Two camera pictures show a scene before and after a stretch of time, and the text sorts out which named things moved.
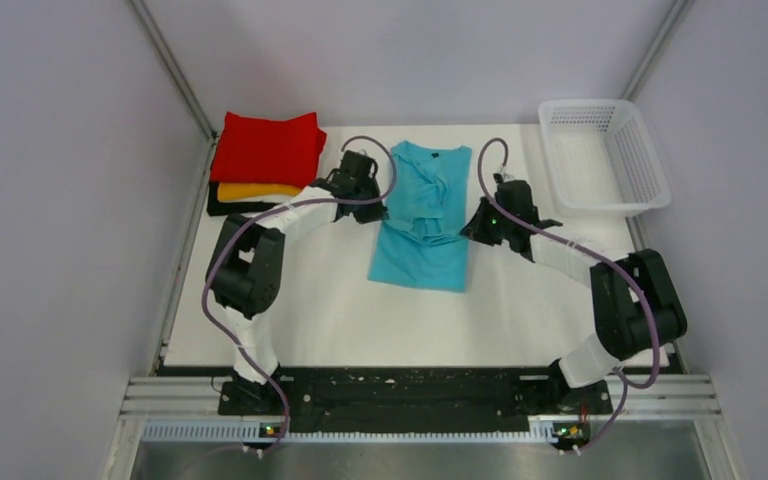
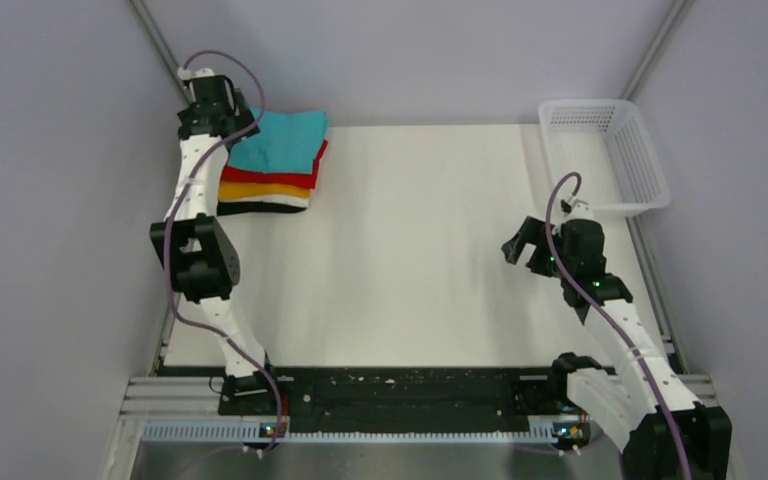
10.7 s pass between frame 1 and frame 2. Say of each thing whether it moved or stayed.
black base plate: stayed
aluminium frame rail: stayed
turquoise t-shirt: moved
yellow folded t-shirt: stayed
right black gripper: moved
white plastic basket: stayed
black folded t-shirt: stayed
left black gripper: moved
